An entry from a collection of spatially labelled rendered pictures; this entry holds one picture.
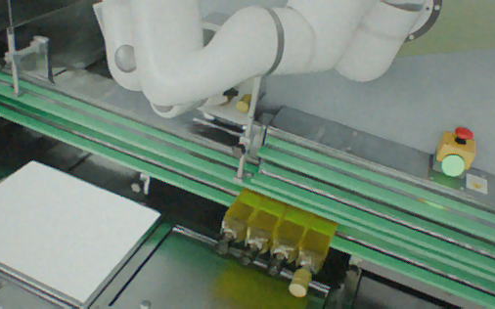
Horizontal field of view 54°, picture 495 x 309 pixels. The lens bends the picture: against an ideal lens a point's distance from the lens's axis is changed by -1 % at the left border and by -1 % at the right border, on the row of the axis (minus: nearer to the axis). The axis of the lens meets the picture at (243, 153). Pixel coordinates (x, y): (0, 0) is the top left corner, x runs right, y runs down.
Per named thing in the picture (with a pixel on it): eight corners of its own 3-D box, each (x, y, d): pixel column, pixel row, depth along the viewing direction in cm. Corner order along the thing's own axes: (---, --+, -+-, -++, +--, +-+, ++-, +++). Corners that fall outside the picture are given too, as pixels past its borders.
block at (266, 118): (255, 142, 123) (245, 155, 118) (262, 110, 118) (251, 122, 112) (268, 147, 122) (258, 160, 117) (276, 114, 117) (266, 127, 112)
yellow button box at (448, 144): (432, 154, 114) (430, 169, 108) (445, 126, 110) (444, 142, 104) (463, 163, 112) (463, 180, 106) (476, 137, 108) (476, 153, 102)
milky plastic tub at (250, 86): (202, 92, 129) (186, 106, 122) (212, 11, 117) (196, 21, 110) (262, 113, 125) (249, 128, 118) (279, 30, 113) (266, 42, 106)
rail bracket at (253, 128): (245, 161, 119) (223, 189, 109) (256, 102, 109) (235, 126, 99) (255, 165, 118) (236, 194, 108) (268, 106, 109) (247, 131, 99)
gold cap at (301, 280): (299, 283, 99) (292, 298, 95) (292, 269, 98) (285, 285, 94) (315, 281, 97) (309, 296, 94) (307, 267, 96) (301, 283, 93)
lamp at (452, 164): (438, 167, 107) (438, 174, 104) (446, 151, 104) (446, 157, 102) (459, 174, 106) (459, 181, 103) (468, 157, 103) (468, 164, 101)
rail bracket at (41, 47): (53, 69, 141) (-6, 101, 123) (50, 14, 132) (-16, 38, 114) (67, 74, 140) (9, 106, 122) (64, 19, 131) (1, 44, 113)
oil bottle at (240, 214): (250, 186, 122) (215, 239, 105) (254, 168, 119) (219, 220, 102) (271, 195, 121) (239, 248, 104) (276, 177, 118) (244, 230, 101)
